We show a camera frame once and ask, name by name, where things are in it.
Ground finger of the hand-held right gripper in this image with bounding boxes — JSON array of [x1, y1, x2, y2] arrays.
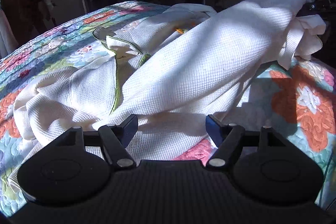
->
[[296, 0, 328, 18]]

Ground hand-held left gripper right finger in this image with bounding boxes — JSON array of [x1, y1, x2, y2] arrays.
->
[[205, 114, 286, 168]]

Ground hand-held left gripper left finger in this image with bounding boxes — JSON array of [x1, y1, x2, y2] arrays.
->
[[55, 114, 139, 169]]

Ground white waffle-knit garment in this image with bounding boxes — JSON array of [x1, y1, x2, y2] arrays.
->
[[13, 0, 327, 161]]

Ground floral quilted bedspread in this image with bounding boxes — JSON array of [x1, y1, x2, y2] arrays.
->
[[0, 1, 336, 217]]

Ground white hanging cloth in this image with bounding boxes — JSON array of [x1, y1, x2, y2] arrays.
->
[[0, 7, 17, 55]]

